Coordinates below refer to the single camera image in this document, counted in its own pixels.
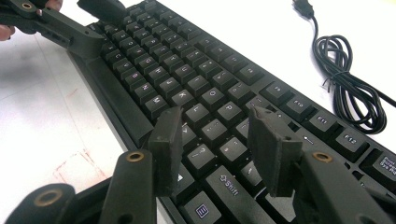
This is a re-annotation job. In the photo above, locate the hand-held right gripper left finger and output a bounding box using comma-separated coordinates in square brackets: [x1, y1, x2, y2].
[148, 106, 184, 198]

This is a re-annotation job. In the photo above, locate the black computer keyboard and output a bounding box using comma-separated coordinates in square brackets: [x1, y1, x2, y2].
[69, 0, 396, 224]

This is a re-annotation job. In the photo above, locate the black keyboard usb cable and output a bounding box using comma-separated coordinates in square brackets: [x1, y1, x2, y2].
[292, 0, 396, 135]

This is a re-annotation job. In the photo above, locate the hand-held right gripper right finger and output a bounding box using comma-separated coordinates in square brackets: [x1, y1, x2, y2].
[247, 106, 304, 198]

